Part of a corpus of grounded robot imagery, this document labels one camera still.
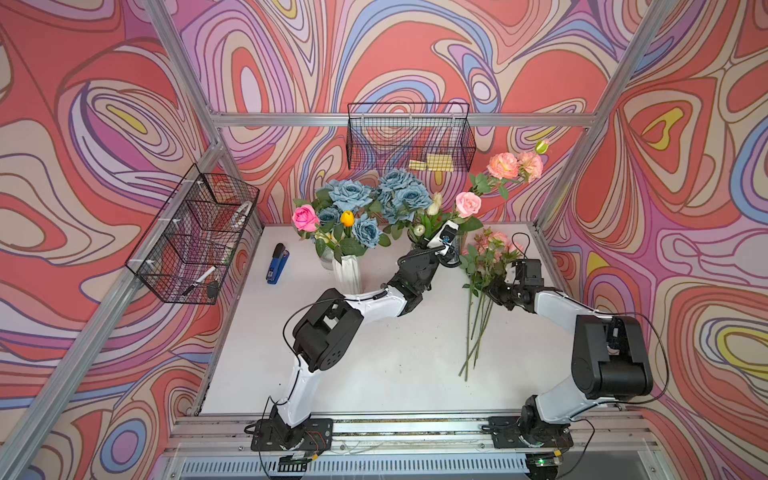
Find pink peony bunch glass vase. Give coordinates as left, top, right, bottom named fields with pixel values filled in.
left=461, top=226, right=523, bottom=355

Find white ribbed ceramic vase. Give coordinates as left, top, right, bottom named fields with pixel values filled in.
left=332, top=255, right=363, bottom=295

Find yellow sponge in basket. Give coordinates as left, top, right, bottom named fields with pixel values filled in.
left=408, top=153, right=455, bottom=172

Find pink rose stem glass vase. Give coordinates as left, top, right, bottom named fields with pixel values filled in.
left=445, top=191, right=483, bottom=234

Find white marker in basket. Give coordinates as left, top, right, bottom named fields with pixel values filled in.
left=181, top=266, right=217, bottom=296

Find white tulips in glass vase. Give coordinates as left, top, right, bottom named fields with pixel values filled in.
left=410, top=192, right=443, bottom=241

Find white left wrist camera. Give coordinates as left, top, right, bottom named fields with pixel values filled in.
left=427, top=220, right=459, bottom=256

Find pink tulip green stem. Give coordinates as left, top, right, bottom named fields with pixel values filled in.
left=467, top=229, right=497, bottom=340

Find blue rose bunch white vase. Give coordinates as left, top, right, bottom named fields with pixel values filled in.
left=291, top=180, right=392, bottom=260

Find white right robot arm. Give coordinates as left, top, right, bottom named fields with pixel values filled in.
left=483, top=259, right=654, bottom=450

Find yellow tulip in vase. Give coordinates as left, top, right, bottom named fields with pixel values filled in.
left=340, top=210, right=355, bottom=228

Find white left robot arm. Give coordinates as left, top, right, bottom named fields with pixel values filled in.
left=244, top=246, right=456, bottom=455

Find black wire basket wall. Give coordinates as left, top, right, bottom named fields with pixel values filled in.
left=346, top=100, right=476, bottom=173
left=125, top=165, right=259, bottom=305

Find pink peony flower branch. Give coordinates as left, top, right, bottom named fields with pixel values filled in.
left=458, top=230, right=517, bottom=378

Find blue rose bunch glass vase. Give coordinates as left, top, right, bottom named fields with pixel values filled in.
left=369, top=169, right=433, bottom=235

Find black wire basket left wall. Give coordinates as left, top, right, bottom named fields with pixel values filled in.
left=125, top=165, right=259, bottom=305

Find black wire basket back wall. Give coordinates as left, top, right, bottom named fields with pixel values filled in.
left=346, top=100, right=476, bottom=173

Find pink peony branch right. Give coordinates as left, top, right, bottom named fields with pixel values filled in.
left=470, top=140, right=550, bottom=200

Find light pink rose stem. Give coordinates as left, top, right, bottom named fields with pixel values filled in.
left=477, top=228, right=519, bottom=332

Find metal base rail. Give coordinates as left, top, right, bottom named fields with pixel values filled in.
left=158, top=409, right=674, bottom=479

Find magenta rose stem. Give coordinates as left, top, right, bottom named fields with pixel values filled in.
left=292, top=203, right=321, bottom=234

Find blue black stapler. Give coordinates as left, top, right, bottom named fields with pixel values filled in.
left=266, top=243, right=290, bottom=285

